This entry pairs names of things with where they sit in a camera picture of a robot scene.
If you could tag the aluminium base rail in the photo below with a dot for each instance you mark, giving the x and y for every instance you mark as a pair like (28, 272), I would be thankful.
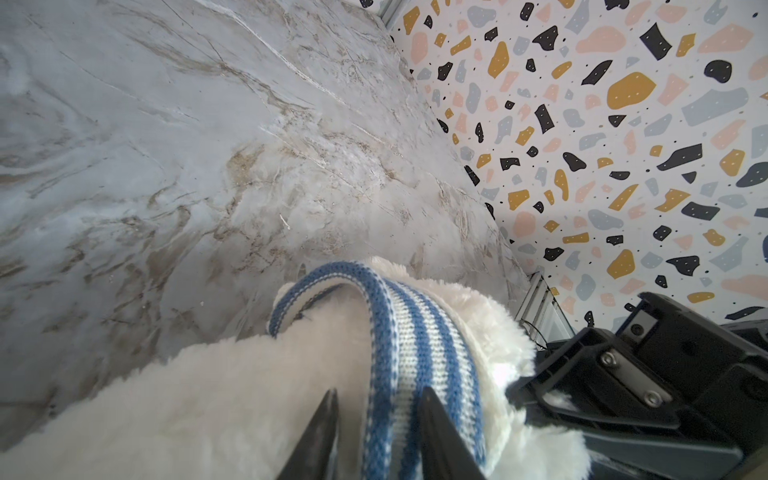
(542, 317)

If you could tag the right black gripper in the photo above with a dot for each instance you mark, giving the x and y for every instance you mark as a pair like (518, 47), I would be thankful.
(671, 393)

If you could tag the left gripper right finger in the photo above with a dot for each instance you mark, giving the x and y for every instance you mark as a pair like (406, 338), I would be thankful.
(443, 452)

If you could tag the white fluffy teddy bear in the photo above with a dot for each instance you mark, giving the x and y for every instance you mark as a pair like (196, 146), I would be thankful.
(237, 409)

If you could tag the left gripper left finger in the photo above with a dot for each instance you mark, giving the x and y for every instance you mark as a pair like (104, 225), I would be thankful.
(315, 455)

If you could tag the blue white striped knit sweater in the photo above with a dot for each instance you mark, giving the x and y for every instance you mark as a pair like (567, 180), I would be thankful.
(415, 344)

